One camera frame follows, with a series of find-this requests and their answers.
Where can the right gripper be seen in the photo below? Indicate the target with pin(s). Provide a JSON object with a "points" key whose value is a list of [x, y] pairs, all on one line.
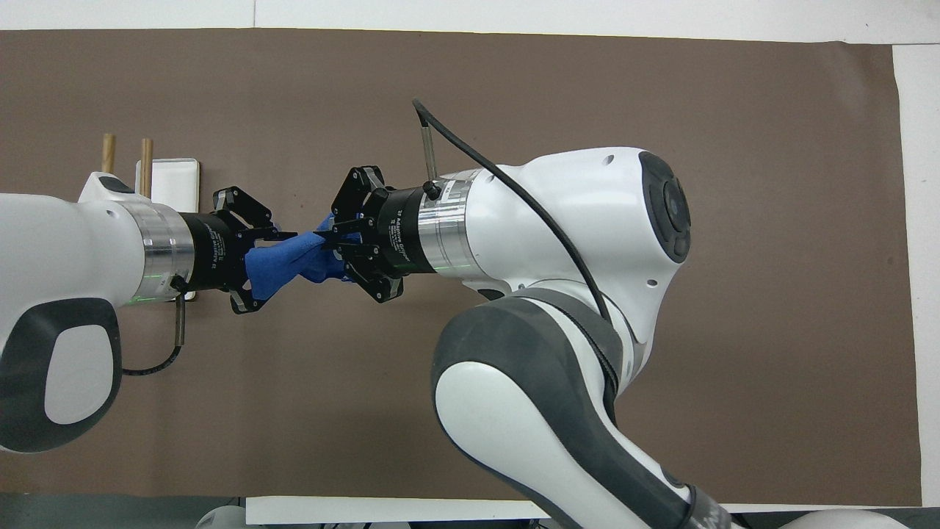
{"points": [[400, 231]]}

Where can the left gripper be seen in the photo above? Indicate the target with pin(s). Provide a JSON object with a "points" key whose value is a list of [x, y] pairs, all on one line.
{"points": [[213, 251]]}

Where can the blue towel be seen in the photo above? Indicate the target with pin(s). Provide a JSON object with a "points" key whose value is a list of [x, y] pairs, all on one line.
{"points": [[283, 263]]}

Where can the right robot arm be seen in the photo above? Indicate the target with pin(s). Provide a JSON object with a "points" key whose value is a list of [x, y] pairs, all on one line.
{"points": [[573, 242]]}

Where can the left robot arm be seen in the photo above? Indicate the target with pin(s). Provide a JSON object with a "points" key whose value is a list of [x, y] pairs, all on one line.
{"points": [[66, 242]]}

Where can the wooden rack post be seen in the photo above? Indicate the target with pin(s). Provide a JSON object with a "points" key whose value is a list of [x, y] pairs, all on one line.
{"points": [[109, 153], [146, 167]]}

